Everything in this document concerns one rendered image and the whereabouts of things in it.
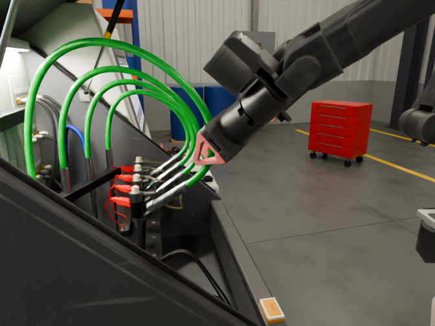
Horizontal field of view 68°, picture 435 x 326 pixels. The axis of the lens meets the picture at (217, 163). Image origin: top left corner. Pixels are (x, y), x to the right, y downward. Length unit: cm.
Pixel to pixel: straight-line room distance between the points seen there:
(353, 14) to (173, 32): 688
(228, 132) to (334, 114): 437
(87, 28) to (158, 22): 620
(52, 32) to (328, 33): 81
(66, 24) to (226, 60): 68
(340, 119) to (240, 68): 438
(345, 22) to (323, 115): 450
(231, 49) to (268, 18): 742
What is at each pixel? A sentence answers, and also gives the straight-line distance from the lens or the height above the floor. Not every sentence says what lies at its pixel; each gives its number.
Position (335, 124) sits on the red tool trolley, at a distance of 485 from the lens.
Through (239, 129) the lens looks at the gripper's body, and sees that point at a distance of 49.
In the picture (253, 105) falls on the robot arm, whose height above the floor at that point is 133.
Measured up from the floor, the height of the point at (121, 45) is 142.
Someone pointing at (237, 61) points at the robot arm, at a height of 139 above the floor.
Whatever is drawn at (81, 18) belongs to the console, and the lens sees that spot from 105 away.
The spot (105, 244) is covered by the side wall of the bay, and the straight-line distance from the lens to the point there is 39.
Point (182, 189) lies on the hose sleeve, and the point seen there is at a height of 117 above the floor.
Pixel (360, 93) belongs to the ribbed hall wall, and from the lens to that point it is 922.
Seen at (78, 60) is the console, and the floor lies 140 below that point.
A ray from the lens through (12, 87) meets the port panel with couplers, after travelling 93.
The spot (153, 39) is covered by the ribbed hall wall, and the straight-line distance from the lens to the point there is 716.
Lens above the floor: 139
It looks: 17 degrees down
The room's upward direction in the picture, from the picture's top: straight up
